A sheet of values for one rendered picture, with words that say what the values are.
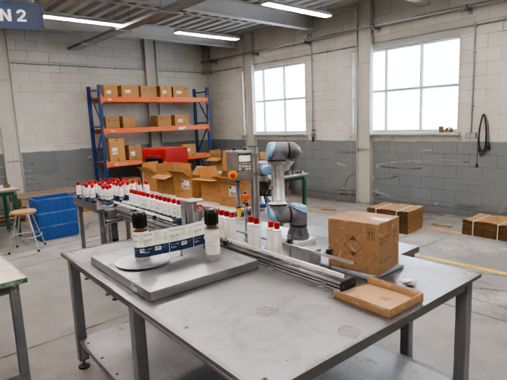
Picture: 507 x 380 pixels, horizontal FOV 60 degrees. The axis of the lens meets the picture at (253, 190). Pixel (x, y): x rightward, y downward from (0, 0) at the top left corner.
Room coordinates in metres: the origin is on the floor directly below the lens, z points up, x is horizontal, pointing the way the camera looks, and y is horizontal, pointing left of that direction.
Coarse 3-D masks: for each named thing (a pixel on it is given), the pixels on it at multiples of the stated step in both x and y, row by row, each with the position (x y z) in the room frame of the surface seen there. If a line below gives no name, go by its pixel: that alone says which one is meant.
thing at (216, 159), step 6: (210, 150) 8.06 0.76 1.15; (216, 150) 8.14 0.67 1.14; (228, 150) 7.89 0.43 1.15; (210, 156) 8.04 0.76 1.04; (216, 156) 8.14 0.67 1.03; (222, 156) 8.20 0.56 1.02; (210, 162) 8.03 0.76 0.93; (216, 162) 7.92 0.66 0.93; (222, 162) 7.80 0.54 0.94; (222, 168) 7.81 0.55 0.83
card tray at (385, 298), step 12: (360, 288) 2.02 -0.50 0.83; (372, 288) 2.02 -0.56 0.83; (384, 288) 2.01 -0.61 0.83; (396, 288) 1.96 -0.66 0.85; (408, 288) 1.91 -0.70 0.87; (348, 300) 1.86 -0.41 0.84; (360, 300) 1.81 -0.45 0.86; (372, 300) 1.87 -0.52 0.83; (384, 300) 1.87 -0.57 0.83; (396, 300) 1.86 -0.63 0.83; (408, 300) 1.78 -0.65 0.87; (420, 300) 1.84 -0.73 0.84; (384, 312) 1.72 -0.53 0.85; (396, 312) 1.72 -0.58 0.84
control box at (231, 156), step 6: (240, 150) 2.81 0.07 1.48; (228, 156) 2.75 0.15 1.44; (234, 156) 2.75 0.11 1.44; (252, 156) 2.76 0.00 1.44; (228, 162) 2.75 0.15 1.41; (234, 162) 2.75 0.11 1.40; (246, 162) 2.76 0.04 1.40; (252, 162) 2.76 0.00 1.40; (228, 168) 2.75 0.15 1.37; (234, 168) 2.75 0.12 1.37; (252, 168) 2.76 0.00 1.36; (228, 174) 2.76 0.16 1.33; (240, 174) 2.76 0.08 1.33; (246, 174) 2.76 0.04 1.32; (252, 174) 2.76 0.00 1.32; (228, 180) 2.76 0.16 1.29; (234, 180) 2.76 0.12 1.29; (240, 180) 2.77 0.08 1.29
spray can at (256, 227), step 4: (256, 220) 2.54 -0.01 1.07; (256, 224) 2.54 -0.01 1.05; (256, 228) 2.53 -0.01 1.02; (260, 228) 2.55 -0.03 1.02; (256, 232) 2.53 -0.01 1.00; (260, 232) 2.55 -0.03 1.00; (256, 236) 2.53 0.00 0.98; (260, 236) 2.55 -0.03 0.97; (256, 240) 2.53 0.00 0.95; (260, 240) 2.54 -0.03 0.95; (256, 244) 2.53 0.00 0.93; (260, 244) 2.54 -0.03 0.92
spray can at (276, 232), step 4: (276, 224) 2.40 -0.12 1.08; (276, 228) 2.40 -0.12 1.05; (272, 232) 2.41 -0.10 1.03; (276, 232) 2.39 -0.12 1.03; (280, 232) 2.40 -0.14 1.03; (272, 236) 2.42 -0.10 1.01; (276, 236) 2.39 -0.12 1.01; (280, 236) 2.40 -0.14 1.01; (276, 240) 2.39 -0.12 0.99; (280, 240) 2.40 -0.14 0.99; (276, 244) 2.39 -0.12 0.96; (280, 244) 2.40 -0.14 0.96; (276, 248) 2.39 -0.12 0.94; (280, 248) 2.40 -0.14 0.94; (276, 252) 2.39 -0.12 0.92; (280, 252) 2.40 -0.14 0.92
